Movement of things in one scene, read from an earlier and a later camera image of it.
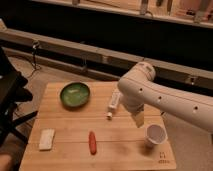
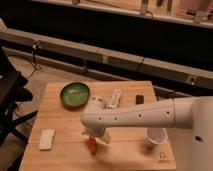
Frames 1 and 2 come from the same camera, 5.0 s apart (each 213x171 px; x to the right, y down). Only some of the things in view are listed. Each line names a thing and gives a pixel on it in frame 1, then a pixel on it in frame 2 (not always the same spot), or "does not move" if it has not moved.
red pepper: (92, 142) does not move
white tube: (113, 103) does not move
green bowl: (75, 95) does not move
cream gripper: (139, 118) to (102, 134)
